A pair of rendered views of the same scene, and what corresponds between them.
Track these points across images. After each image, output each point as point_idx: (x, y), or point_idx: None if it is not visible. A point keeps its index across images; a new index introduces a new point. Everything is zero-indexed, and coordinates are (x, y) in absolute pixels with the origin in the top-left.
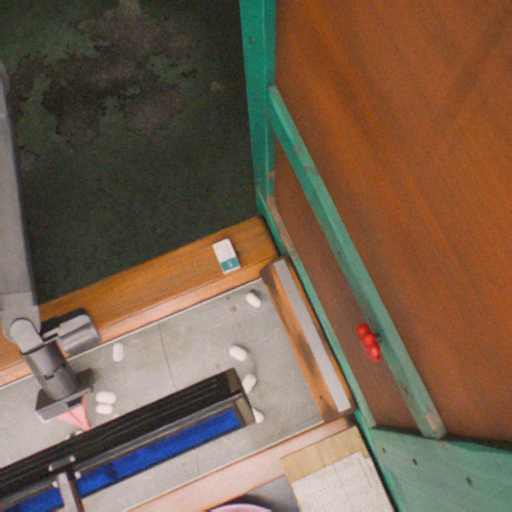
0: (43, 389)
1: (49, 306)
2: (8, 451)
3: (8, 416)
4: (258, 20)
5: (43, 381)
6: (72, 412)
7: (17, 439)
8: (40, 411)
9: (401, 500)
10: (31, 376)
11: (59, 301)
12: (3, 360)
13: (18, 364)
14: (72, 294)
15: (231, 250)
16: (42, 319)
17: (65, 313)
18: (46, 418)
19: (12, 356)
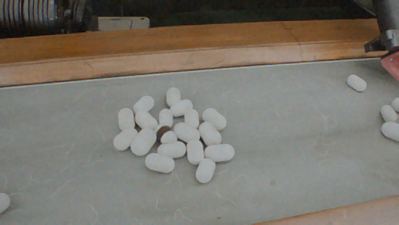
0: (392, 18)
1: (340, 21)
2: (319, 107)
3: (311, 82)
4: None
5: (397, 3)
6: (386, 91)
7: (327, 100)
8: (393, 32)
9: None
10: (329, 62)
11: (349, 20)
12: (304, 38)
13: (320, 43)
14: (360, 19)
15: None
16: (336, 25)
17: (358, 26)
18: (398, 43)
19: (313, 38)
